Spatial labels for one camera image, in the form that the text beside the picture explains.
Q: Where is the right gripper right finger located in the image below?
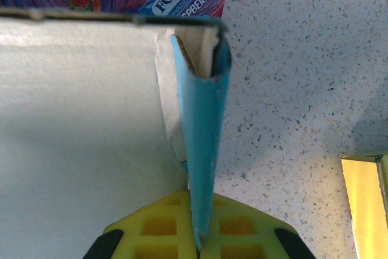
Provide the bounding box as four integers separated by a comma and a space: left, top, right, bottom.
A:
199, 193, 299, 259

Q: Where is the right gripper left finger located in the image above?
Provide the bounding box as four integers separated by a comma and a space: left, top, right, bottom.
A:
102, 188, 199, 259

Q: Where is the yellow paper box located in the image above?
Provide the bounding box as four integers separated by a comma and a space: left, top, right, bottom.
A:
341, 154, 388, 259

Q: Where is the blue paper box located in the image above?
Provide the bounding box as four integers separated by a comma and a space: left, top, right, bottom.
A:
0, 7, 233, 249

